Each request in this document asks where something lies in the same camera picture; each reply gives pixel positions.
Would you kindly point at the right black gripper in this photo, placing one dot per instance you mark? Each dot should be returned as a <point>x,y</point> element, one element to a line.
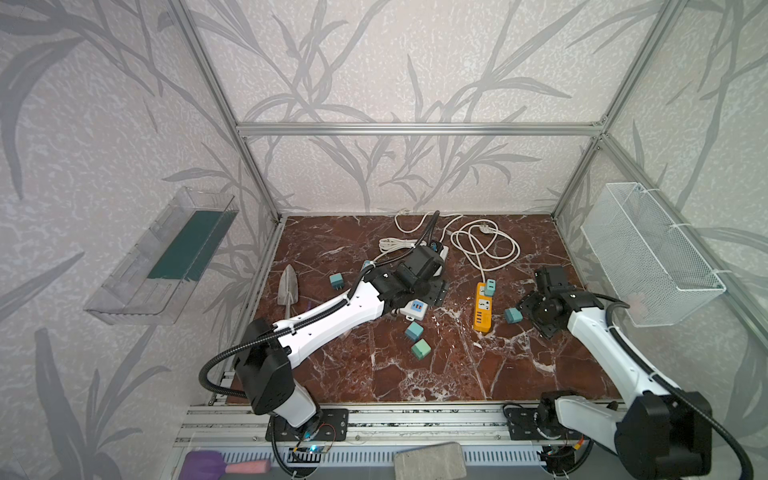
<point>541,282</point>

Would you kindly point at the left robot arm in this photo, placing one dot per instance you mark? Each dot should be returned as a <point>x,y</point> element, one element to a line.
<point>260,368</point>

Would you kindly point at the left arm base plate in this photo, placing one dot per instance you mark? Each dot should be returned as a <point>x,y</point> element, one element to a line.
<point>329,424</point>

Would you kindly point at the teal cube charger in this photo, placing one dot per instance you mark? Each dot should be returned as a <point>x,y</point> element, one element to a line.
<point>490,288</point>
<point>513,315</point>
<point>337,281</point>
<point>414,331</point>

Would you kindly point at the white multicolour power strip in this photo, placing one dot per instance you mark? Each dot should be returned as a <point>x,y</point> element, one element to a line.
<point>416,309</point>

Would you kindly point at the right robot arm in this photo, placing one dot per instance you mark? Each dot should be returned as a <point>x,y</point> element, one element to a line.
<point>665,432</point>

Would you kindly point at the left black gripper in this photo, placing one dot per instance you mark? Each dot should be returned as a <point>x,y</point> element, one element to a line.
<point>429,288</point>

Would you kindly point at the orange power strip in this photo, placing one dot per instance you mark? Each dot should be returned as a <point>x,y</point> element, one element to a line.
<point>482,321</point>

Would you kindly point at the green cube charger centre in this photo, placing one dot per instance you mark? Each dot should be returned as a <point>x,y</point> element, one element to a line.
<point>421,349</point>

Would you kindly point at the grey garden trowel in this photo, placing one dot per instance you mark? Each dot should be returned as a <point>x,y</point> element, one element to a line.
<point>287,294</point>

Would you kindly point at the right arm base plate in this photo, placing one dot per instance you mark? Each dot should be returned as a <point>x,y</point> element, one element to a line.
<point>521,423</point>

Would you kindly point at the grey sponge block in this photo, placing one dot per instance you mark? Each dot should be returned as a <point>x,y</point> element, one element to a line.
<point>435,462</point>

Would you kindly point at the clear plastic wall tray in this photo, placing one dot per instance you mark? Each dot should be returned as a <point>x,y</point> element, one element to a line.
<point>154,281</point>

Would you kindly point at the purple pink brush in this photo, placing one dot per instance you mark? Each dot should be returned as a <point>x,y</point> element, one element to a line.
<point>210,465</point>

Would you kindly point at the white wire mesh basket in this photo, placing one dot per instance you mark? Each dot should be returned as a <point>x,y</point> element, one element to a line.
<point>648,259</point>

